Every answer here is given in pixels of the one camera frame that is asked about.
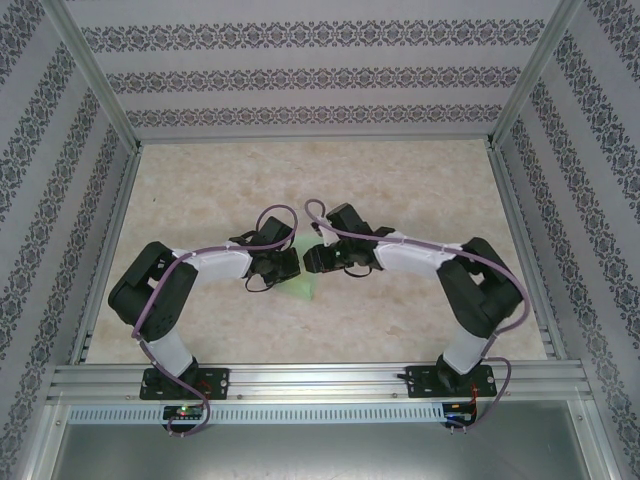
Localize light green paper sheet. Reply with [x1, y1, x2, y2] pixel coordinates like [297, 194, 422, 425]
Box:
[269, 233, 317, 302]

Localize small circuit board green light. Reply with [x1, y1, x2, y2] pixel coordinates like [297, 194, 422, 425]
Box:
[162, 405, 205, 421]

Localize small circuit board with pins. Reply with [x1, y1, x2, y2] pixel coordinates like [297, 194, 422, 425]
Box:
[443, 401, 480, 427]

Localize long aluminium mounting rail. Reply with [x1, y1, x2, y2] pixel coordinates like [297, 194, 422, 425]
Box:
[47, 363, 595, 402]

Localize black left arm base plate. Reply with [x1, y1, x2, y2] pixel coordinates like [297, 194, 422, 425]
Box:
[139, 367, 232, 402]

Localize slotted grey cable duct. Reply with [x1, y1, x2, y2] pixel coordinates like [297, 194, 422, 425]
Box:
[67, 403, 447, 424]

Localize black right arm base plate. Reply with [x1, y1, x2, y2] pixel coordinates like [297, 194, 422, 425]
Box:
[405, 364, 499, 400]

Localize aluminium table side rail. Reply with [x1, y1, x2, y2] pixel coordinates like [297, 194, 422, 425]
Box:
[485, 142, 571, 362]
[67, 144, 146, 366]

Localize aluminium frame post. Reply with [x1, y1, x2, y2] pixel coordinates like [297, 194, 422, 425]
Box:
[38, 0, 144, 151]
[485, 0, 586, 151]

